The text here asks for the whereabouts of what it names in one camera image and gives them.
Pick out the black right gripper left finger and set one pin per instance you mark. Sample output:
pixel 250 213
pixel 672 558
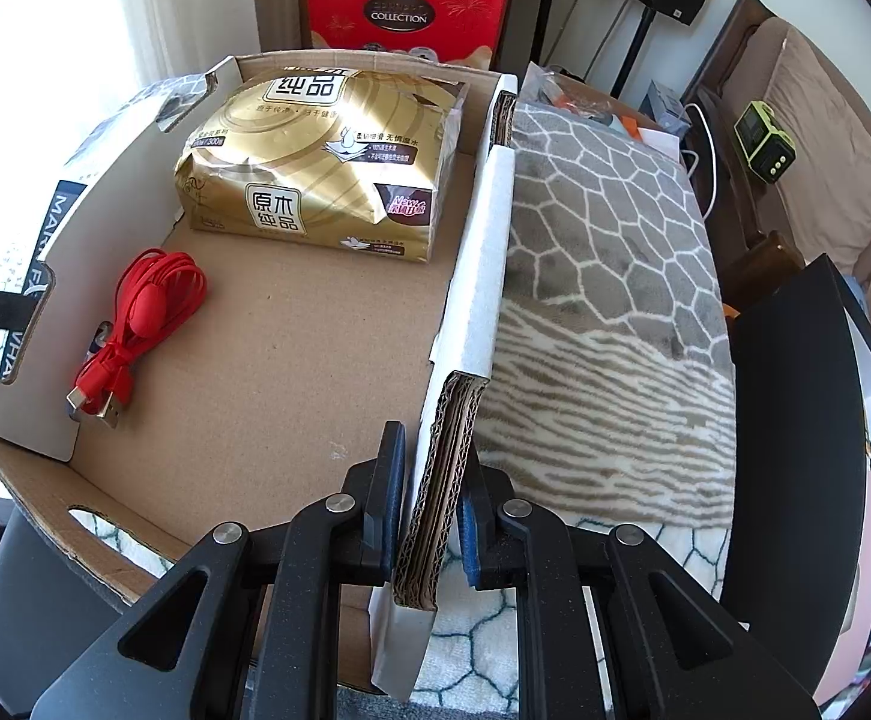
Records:
pixel 246 624

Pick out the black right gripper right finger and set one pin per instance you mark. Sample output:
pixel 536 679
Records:
pixel 609 624

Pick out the cardboard tray box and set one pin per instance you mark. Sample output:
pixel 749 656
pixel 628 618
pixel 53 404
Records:
pixel 287 374

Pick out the gold tissue pack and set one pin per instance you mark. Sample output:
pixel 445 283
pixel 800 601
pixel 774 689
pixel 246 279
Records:
pixel 336 157

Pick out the grey patterned blanket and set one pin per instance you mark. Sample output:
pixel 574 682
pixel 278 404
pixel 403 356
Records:
pixel 612 397

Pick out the brown sofa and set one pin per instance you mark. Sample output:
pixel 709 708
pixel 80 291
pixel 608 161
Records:
pixel 763 233

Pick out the green portable speaker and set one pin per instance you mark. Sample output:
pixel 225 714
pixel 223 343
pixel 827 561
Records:
pixel 768 150

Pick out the cardboard box of clutter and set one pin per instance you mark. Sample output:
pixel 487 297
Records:
pixel 546 86

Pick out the red chocolate gift bag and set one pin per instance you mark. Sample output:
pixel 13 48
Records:
pixel 461 32

